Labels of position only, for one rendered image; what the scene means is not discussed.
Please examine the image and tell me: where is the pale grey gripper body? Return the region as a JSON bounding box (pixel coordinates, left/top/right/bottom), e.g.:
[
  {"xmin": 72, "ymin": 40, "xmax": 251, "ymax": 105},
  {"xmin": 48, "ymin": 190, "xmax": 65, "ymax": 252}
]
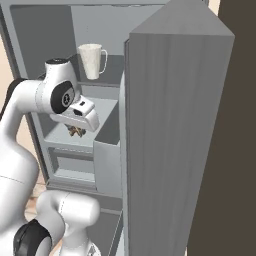
[{"xmin": 49, "ymin": 111, "xmax": 101, "ymax": 132}]

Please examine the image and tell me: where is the grey fridge door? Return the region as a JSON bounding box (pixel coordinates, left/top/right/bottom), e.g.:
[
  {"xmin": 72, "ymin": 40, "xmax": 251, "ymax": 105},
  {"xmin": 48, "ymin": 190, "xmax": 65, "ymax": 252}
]
[{"xmin": 118, "ymin": 0, "xmax": 236, "ymax": 256}]

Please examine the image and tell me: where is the dark brown tall cabinet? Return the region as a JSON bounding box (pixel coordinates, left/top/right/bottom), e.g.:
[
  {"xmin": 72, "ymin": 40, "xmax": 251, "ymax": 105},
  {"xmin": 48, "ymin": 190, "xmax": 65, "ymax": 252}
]
[{"xmin": 186, "ymin": 0, "xmax": 256, "ymax": 256}]

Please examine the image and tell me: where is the grey fridge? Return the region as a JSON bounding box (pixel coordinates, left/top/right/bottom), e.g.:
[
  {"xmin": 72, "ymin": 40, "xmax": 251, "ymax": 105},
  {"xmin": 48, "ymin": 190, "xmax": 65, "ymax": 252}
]
[{"xmin": 0, "ymin": 0, "xmax": 211, "ymax": 256}]

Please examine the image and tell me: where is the white mug with handle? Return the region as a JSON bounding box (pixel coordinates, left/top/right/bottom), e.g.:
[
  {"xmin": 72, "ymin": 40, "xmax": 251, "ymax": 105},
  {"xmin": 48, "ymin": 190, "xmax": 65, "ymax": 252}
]
[{"xmin": 77, "ymin": 43, "xmax": 109, "ymax": 81}]

